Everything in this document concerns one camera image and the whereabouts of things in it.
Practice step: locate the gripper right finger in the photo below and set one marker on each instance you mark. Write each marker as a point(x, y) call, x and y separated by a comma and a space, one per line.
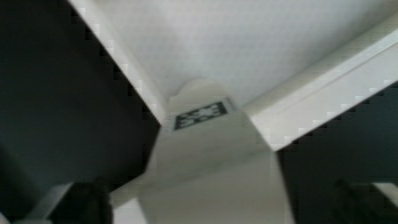
point(364, 202)

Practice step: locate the white desk top tray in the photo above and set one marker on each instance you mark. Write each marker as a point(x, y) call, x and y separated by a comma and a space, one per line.
point(298, 53)

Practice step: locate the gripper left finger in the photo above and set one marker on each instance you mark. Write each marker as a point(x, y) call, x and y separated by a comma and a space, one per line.
point(75, 204)

